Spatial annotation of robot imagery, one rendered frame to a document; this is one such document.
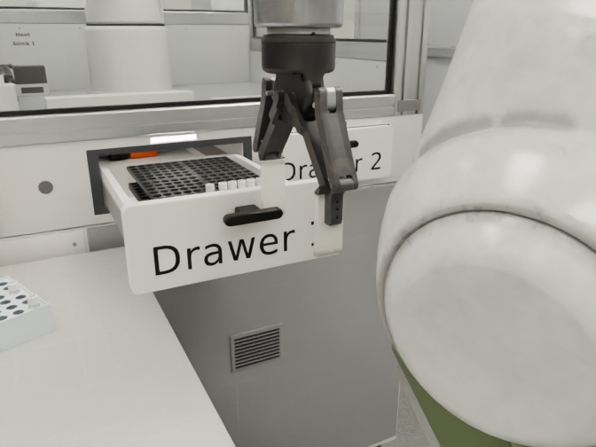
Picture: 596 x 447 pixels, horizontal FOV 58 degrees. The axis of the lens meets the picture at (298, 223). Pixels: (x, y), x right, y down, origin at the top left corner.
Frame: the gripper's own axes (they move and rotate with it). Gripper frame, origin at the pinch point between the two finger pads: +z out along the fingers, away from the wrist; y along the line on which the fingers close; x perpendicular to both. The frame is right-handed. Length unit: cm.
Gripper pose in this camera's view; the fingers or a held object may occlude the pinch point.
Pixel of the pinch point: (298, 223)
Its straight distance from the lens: 60.5
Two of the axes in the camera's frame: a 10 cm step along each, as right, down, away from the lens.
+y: -4.5, -3.1, 8.4
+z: 0.0, 9.4, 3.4
